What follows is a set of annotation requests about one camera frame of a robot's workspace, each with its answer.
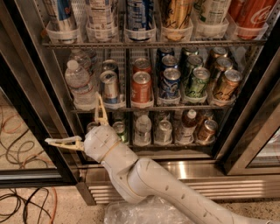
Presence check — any bronze can bottom shelf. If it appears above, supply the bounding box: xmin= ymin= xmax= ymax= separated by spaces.
xmin=197 ymin=120 xmax=218 ymax=142

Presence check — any silver blue can behind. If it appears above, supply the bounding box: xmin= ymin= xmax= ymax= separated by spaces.
xmin=101 ymin=59 xmax=118 ymax=74

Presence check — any green can middle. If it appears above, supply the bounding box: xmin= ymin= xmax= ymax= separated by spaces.
xmin=185 ymin=54 xmax=204 ymax=74

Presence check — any gold tall can top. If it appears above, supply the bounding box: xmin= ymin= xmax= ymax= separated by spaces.
xmin=159 ymin=0 xmax=193 ymax=41

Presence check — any red coca-cola bottle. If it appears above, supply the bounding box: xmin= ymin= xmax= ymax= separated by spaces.
xmin=228 ymin=0 xmax=277 ymax=39

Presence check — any blue white can top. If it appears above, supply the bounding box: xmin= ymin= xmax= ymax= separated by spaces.
xmin=126 ymin=0 xmax=154 ymax=32

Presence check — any fridge glass door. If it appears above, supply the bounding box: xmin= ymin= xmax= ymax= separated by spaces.
xmin=217 ymin=46 xmax=280 ymax=176
xmin=0 ymin=0 xmax=81 ymax=187

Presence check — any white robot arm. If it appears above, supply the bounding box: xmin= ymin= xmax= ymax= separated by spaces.
xmin=45 ymin=94 xmax=280 ymax=224

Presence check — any brown tea bottle bottom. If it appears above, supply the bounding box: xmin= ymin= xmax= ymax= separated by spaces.
xmin=175 ymin=109 xmax=197 ymax=145

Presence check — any clear water bottle behind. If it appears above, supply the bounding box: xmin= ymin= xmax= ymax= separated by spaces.
xmin=68 ymin=49 xmax=92 ymax=74

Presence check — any clear plastic bin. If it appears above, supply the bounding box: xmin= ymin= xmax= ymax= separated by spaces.
xmin=104 ymin=196 xmax=194 ymax=224

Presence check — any orange soda can front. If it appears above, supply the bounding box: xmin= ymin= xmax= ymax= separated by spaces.
xmin=131 ymin=72 xmax=151 ymax=103

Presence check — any silver can bottom shelf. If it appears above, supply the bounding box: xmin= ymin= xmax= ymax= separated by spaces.
xmin=155 ymin=120 xmax=172 ymax=145

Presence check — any green can bottom shelf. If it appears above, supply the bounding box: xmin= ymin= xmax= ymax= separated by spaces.
xmin=113 ymin=122 xmax=129 ymax=143

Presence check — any green can front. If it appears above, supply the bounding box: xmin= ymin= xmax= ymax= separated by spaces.
xmin=185 ymin=67 xmax=210 ymax=98

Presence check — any silver blue can front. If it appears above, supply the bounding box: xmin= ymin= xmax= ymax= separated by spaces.
xmin=100 ymin=70 xmax=119 ymax=104

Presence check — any orange soda can behind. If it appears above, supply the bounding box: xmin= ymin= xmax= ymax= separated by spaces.
xmin=132 ymin=58 xmax=151 ymax=74

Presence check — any red can bottom shelf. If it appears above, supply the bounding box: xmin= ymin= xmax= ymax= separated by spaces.
xmin=87 ymin=122 xmax=99 ymax=132

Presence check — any orange soda can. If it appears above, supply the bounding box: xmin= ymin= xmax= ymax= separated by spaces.
xmin=132 ymin=58 xmax=151 ymax=74
xmin=131 ymin=72 xmax=151 ymax=103

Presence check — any green white bottle top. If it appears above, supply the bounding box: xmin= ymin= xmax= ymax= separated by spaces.
xmin=193 ymin=0 xmax=232 ymax=25

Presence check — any green can back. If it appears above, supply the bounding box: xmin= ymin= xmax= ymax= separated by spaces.
xmin=181 ymin=46 xmax=199 ymax=57

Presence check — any clear water bottle front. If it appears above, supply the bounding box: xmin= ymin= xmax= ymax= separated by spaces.
xmin=65 ymin=59 xmax=97 ymax=111

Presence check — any gold can back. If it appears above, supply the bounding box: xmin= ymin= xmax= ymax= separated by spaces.
xmin=208 ymin=46 xmax=228 ymax=62

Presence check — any blue can back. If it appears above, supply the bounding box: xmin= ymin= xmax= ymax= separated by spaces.
xmin=157 ymin=48 xmax=174 ymax=60

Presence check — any clear water bottle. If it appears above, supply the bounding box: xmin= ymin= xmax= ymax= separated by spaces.
xmin=65 ymin=59 xmax=97 ymax=111
xmin=68 ymin=49 xmax=92 ymax=74

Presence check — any gold can middle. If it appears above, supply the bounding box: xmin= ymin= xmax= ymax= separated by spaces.
xmin=210 ymin=57 xmax=233 ymax=79

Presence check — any orange cable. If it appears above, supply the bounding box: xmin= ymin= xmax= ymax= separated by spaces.
xmin=0 ymin=112 xmax=59 ymax=224

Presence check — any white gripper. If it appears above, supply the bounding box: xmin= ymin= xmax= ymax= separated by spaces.
xmin=45 ymin=92 xmax=138 ymax=174

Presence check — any gold can front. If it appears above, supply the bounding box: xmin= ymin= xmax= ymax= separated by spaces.
xmin=213 ymin=69 xmax=242 ymax=101

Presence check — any blue can middle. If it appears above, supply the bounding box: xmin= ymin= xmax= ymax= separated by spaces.
xmin=160 ymin=55 xmax=178 ymax=72

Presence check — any silver blue tall can top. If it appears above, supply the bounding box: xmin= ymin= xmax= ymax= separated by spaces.
xmin=43 ymin=0 xmax=77 ymax=32

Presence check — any right fridge glass door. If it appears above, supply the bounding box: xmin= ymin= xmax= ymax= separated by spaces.
xmin=217 ymin=46 xmax=280 ymax=176

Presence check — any steel fridge base grille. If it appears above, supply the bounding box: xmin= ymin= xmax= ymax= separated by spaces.
xmin=76 ymin=160 xmax=280 ymax=206

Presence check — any left fridge glass door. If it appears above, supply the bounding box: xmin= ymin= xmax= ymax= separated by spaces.
xmin=0 ymin=0 xmax=81 ymax=187

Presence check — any white labelled bottle top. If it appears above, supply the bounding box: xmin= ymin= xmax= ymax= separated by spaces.
xmin=85 ymin=0 xmax=114 ymax=41

